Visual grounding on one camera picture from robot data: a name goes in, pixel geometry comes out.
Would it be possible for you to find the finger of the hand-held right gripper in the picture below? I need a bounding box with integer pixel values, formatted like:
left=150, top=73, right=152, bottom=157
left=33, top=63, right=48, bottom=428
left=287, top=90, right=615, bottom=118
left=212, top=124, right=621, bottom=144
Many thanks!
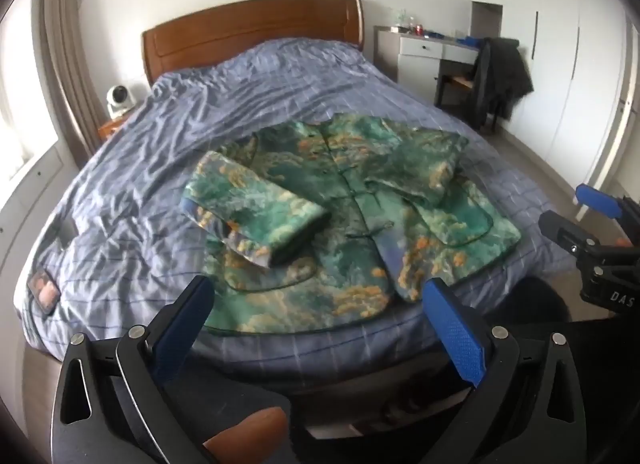
left=538, top=210, right=603, bottom=255
left=575, top=184, right=640, bottom=225

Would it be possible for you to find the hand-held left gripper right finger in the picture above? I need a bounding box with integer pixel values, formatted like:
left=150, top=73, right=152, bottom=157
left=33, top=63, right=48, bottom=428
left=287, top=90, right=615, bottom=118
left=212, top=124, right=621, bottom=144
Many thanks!
left=414, top=277, right=589, bottom=464

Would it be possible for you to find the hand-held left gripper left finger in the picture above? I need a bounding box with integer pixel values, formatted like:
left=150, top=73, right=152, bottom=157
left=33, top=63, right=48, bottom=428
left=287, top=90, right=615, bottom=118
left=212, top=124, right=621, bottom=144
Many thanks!
left=50, top=275, right=216, bottom=464

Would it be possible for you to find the green patterned jacket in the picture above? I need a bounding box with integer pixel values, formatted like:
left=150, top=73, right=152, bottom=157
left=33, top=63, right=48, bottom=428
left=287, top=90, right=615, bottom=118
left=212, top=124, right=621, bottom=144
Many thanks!
left=180, top=112, right=522, bottom=337

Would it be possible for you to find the brown rounded object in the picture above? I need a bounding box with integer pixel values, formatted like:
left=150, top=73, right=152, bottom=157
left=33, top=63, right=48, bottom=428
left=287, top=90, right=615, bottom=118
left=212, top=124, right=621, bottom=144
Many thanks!
left=202, top=406, right=289, bottom=464

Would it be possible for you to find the small dark phone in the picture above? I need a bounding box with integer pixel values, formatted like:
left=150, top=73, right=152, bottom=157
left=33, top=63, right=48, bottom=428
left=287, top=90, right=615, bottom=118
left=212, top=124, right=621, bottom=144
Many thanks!
left=27, top=270, right=62, bottom=315

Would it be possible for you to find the white wardrobe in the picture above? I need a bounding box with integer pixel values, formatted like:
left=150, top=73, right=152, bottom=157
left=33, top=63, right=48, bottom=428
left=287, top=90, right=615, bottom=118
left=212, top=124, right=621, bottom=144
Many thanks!
left=470, top=0, right=640, bottom=205

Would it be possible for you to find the chair with dark coat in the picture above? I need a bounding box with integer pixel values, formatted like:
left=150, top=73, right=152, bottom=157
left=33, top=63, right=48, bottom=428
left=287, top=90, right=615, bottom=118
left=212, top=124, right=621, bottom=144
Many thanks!
left=467, top=36, right=535, bottom=132

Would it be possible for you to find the low white cabinet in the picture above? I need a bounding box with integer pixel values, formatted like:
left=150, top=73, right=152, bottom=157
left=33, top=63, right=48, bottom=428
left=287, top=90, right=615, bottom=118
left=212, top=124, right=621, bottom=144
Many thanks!
left=0, top=141, right=68, bottom=269

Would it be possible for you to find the wooden nightstand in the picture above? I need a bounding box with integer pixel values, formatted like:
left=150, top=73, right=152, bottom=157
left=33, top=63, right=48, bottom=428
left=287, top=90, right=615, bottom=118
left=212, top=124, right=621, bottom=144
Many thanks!
left=97, top=116, right=132, bottom=141

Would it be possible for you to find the white desk with drawers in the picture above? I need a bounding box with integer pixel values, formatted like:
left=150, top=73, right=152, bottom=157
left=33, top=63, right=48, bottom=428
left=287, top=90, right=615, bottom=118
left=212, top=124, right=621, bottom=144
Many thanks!
left=373, top=25, right=483, bottom=107

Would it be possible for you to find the blue checked bed sheet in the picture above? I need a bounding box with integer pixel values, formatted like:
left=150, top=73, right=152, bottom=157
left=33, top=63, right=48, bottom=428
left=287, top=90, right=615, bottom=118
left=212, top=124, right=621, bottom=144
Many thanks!
left=14, top=38, right=576, bottom=390

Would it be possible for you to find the white round fan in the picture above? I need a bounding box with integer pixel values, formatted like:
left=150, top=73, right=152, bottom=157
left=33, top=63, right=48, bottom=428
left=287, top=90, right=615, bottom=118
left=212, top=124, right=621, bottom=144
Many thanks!
left=106, top=85, right=137, bottom=119

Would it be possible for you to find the beige curtain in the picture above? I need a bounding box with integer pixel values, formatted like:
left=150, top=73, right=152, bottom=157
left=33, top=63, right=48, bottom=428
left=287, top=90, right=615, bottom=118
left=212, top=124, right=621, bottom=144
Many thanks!
left=31, top=0, right=108, bottom=169

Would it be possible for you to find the wooden headboard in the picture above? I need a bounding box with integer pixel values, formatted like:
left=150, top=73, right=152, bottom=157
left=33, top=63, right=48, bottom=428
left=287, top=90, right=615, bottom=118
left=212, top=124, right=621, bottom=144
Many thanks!
left=142, top=0, right=364, bottom=89

